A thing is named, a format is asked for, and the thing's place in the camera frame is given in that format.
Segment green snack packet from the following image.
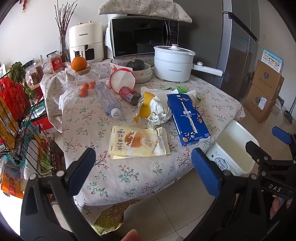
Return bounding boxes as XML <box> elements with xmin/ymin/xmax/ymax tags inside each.
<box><xmin>166</xmin><ymin>86</ymin><xmax>202</xmax><ymax>108</ymax></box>

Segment white plastic trash bin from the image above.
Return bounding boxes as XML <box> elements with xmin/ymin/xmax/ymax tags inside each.
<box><xmin>205</xmin><ymin>120</ymin><xmax>260</xmax><ymax>176</ymax></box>

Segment yellow snack packet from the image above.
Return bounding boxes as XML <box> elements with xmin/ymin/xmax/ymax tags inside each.
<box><xmin>0</xmin><ymin>97</ymin><xmax>18</xmax><ymax>144</ymax></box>

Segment red foil packets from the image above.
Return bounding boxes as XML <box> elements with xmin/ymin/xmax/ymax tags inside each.
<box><xmin>0</xmin><ymin>76</ymin><xmax>30</xmax><ymax>121</ymax></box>

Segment black microwave oven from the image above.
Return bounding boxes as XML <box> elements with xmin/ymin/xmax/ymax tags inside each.
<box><xmin>109</xmin><ymin>16</ymin><xmax>179</xmax><ymax>58</ymax></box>

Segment person's left hand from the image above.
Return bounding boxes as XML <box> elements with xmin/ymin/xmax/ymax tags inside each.
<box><xmin>120</xmin><ymin>229</ymin><xmax>141</xmax><ymax>241</ymax></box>

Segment floral cover cloth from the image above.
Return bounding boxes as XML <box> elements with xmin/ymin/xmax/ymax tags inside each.
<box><xmin>98</xmin><ymin>0</ymin><xmax>193</xmax><ymax>24</ymax></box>

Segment large orange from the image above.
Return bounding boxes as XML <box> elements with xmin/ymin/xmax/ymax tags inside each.
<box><xmin>71</xmin><ymin>56</ymin><xmax>88</xmax><ymax>71</ymax></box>

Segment white electric pot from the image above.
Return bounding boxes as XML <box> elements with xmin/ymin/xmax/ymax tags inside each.
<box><xmin>154</xmin><ymin>45</ymin><xmax>224</xmax><ymax>82</ymax></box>

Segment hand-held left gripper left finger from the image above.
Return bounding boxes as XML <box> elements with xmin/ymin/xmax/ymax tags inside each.
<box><xmin>20</xmin><ymin>147</ymin><xmax>104</xmax><ymax>241</ymax></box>

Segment white paper napkin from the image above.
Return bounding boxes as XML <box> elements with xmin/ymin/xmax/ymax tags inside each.
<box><xmin>141</xmin><ymin>86</ymin><xmax>173</xmax><ymax>100</ymax></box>

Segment gold patterned bag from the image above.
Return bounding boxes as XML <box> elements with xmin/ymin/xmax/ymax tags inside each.
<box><xmin>92</xmin><ymin>202</ymin><xmax>137</xmax><ymax>234</ymax></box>

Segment brown cardboard box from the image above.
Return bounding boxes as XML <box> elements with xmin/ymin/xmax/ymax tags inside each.
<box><xmin>243</xmin><ymin>85</ymin><xmax>277</xmax><ymax>123</ymax></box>
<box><xmin>251</xmin><ymin>60</ymin><xmax>285</xmax><ymax>98</ymax></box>

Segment glass pot lid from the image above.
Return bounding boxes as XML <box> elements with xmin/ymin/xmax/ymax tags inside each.
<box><xmin>154</xmin><ymin>44</ymin><xmax>195</xmax><ymax>56</ymax></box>

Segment clear plastic water bottle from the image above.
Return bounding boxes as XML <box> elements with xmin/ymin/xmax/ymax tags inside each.
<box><xmin>95</xmin><ymin>81</ymin><xmax>122</xmax><ymax>118</ymax></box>

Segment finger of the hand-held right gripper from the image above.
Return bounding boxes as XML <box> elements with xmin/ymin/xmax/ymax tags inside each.
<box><xmin>245</xmin><ymin>141</ymin><xmax>278</xmax><ymax>172</ymax></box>
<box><xmin>272</xmin><ymin>126</ymin><xmax>296</xmax><ymax>149</ymax></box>

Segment leafy green herbs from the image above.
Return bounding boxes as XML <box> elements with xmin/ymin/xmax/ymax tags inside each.
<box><xmin>7</xmin><ymin>62</ymin><xmax>34</xmax><ymax>98</ymax></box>

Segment bundle of dry twigs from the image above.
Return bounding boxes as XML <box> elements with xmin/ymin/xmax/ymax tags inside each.
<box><xmin>54</xmin><ymin>0</ymin><xmax>78</xmax><ymax>40</ymax></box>

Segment orange printed bag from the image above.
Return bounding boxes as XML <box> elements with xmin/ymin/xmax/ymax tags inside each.
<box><xmin>1</xmin><ymin>171</ymin><xmax>25</xmax><ymax>200</ymax></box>

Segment yellow foil wrapper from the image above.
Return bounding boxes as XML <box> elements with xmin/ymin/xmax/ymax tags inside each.
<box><xmin>134</xmin><ymin>91</ymin><xmax>173</xmax><ymax>131</ymax></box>

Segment grey refrigerator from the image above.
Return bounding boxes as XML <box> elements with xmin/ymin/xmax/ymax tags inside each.
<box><xmin>176</xmin><ymin>0</ymin><xmax>259</xmax><ymax>98</ymax></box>

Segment red white paper bowl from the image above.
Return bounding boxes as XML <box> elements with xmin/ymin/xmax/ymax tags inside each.
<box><xmin>109</xmin><ymin>64</ymin><xmax>137</xmax><ymax>93</ymax></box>

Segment black wire rack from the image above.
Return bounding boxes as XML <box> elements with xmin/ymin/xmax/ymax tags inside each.
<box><xmin>0</xmin><ymin>67</ymin><xmax>66</xmax><ymax>186</ymax></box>

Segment red label glass jar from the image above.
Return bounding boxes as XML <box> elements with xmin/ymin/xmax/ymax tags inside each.
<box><xmin>47</xmin><ymin>53</ymin><xmax>65</xmax><ymax>74</ymax></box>

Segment cream snack bag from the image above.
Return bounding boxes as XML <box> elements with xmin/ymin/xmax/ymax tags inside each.
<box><xmin>108</xmin><ymin>126</ymin><xmax>171</xmax><ymax>160</ymax></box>

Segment cream air fryer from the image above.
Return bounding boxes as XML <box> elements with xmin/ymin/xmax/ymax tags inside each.
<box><xmin>69</xmin><ymin>21</ymin><xmax>104</xmax><ymax>62</ymax></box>

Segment blue white printed box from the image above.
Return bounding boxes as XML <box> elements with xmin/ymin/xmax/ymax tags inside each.
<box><xmin>261</xmin><ymin>49</ymin><xmax>285</xmax><ymax>74</ymax></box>

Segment red cardboard box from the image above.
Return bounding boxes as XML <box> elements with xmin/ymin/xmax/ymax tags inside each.
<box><xmin>35</xmin><ymin>116</ymin><xmax>55</xmax><ymax>133</ymax></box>

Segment red drink can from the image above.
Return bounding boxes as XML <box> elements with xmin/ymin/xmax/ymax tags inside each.
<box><xmin>119</xmin><ymin>86</ymin><xmax>142</xmax><ymax>106</ymax></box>

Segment dark green pumpkin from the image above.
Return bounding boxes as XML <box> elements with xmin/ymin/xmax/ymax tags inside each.
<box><xmin>126</xmin><ymin>57</ymin><xmax>146</xmax><ymax>70</ymax></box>

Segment glass teapot with wooden lid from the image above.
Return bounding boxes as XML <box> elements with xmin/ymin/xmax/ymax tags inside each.
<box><xmin>73</xmin><ymin>66</ymin><xmax>101</xmax><ymax>86</ymax></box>

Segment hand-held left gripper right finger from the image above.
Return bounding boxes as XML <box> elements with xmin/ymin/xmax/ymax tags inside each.
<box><xmin>185</xmin><ymin>148</ymin><xmax>278</xmax><ymax>241</ymax></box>

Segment blue milk carton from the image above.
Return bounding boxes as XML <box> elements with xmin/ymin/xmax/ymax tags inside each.
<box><xmin>166</xmin><ymin>93</ymin><xmax>211</xmax><ymax>147</ymax></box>

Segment floral tablecloth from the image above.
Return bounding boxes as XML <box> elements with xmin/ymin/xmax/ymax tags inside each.
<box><xmin>40</xmin><ymin>57</ymin><xmax>245</xmax><ymax>216</ymax></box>

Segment white ceramic bowl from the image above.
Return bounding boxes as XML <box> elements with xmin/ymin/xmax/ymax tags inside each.
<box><xmin>132</xmin><ymin>63</ymin><xmax>152</xmax><ymax>77</ymax></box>
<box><xmin>134</xmin><ymin>70</ymin><xmax>153</xmax><ymax>84</ymax></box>

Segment dark printed packet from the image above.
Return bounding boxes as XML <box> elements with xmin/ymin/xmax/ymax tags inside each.
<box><xmin>50</xmin><ymin>139</ymin><xmax>66</xmax><ymax>169</ymax></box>

